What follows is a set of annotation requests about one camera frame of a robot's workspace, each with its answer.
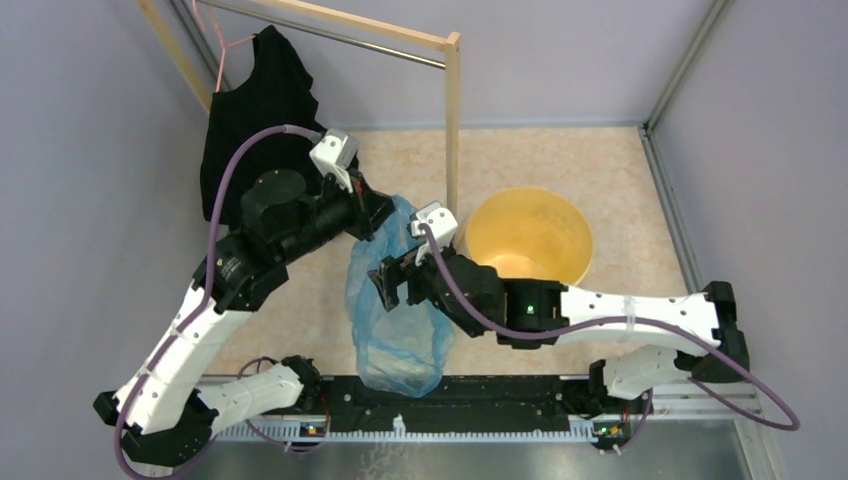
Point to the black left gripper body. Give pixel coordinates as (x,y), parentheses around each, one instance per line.
(337,209)

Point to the pink clothes hanger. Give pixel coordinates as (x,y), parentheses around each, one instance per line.
(206,16)

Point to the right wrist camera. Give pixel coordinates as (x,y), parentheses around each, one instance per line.
(442,225)

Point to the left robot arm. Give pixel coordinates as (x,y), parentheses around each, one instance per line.
(163,416)

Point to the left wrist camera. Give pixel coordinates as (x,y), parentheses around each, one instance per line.
(333,155)

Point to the blue plastic trash bag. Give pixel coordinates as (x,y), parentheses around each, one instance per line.
(404,350)

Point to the white slotted cable duct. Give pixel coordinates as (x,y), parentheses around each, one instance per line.
(293,431)

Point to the yellow plastic trash bin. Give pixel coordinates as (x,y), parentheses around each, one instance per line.
(529,232)

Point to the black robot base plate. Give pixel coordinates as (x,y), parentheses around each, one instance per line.
(476,404)

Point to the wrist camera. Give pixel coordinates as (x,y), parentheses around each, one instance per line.
(442,225)
(333,155)

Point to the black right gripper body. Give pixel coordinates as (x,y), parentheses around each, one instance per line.
(421,280)

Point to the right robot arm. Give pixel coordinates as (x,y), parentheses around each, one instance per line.
(693,337)

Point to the wooden clothes rack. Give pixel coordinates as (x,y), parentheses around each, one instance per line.
(448,46)

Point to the black hanging shirt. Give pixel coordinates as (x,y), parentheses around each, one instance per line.
(276,92)

